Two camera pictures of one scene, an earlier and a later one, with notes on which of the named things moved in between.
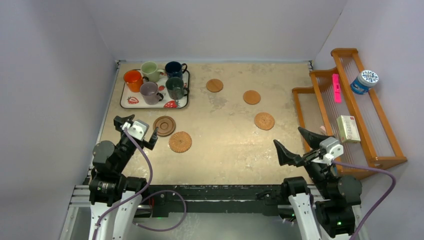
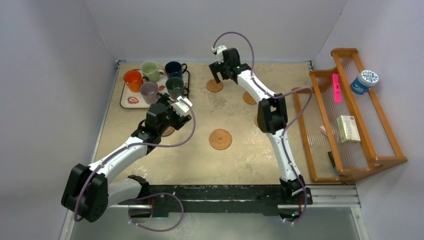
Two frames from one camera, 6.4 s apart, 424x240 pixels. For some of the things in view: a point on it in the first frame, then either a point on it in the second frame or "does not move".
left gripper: x=118 y=120 to x=182 y=119
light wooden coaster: x=214 y=85 does not move
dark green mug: x=175 y=89 does not move
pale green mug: x=149 y=69 does not move
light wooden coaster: x=252 y=97 does not move
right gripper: x=286 y=156 to x=215 y=69
